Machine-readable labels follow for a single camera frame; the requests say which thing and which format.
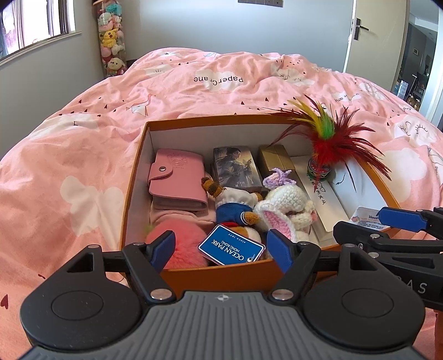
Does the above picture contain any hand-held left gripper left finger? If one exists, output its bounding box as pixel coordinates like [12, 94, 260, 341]
[66, 230, 177, 303]

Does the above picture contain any window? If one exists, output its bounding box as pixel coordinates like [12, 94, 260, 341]
[0, 0, 84, 66]

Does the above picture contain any long white box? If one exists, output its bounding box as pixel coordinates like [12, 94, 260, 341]
[290, 154, 372, 250]

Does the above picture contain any pink fluffy pompom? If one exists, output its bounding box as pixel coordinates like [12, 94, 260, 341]
[145, 222, 217, 269]

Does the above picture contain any gold box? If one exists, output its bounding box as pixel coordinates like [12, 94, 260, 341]
[258, 143, 296, 177]

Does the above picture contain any white cream bottle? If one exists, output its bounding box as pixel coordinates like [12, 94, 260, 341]
[349, 207, 390, 231]

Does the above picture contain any dark illustrated card box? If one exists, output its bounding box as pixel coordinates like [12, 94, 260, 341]
[212, 145, 264, 190]

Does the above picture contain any colourful feather shuttlecock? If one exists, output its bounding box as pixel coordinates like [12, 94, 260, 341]
[265, 94, 393, 192]

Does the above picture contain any pink printed blanket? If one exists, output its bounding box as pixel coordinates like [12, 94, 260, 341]
[0, 47, 443, 360]

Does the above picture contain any pink fabric pouch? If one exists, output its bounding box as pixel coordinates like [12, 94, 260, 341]
[150, 202, 217, 231]

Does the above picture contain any black door handle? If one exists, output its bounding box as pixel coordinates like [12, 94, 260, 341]
[350, 18, 371, 42]

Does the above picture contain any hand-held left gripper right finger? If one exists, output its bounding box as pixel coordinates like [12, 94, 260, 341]
[266, 228, 381, 302]

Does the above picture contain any pink snap wallet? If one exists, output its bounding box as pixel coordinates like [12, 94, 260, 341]
[148, 148, 209, 212]

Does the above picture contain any brown plush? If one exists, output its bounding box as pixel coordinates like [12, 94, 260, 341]
[201, 176, 265, 232]

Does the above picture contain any orange cardboard box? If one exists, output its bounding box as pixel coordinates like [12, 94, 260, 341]
[119, 114, 398, 296]

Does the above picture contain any white crochet plush toy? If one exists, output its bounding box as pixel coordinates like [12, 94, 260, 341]
[253, 168, 319, 243]

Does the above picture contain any white door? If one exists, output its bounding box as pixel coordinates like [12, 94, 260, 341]
[344, 0, 411, 94]

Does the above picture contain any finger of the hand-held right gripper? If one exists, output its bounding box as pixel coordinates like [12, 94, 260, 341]
[333, 222, 443, 259]
[377, 207, 443, 233]

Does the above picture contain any clear tube of plush toys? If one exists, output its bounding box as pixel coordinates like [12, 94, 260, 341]
[92, 0, 128, 77]

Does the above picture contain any blue rectangular tag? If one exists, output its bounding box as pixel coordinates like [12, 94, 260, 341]
[197, 223, 266, 266]

